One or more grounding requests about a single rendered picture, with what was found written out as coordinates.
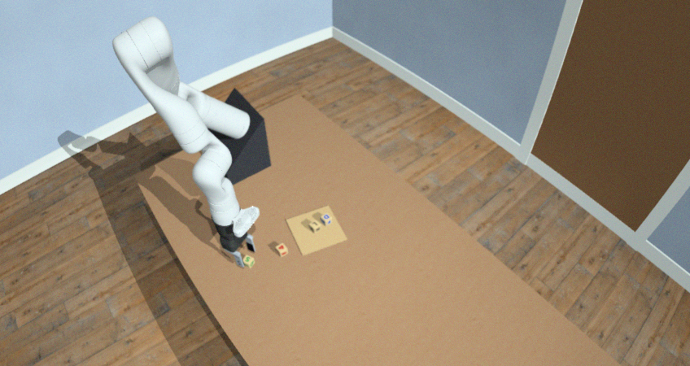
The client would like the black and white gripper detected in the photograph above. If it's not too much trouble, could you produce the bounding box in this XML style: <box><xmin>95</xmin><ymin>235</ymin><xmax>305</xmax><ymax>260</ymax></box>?
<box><xmin>210</xmin><ymin>199</ymin><xmax>260</xmax><ymax>267</ymax></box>

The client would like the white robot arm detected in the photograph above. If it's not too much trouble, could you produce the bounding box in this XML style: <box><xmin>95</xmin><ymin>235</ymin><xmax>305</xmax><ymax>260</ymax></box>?
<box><xmin>112</xmin><ymin>16</ymin><xmax>250</xmax><ymax>212</ymax></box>

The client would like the tan flat mat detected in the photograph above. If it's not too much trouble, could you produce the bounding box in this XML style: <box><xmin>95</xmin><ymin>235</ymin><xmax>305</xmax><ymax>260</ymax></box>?
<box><xmin>286</xmin><ymin>205</ymin><xmax>347</xmax><ymax>256</ymax></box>

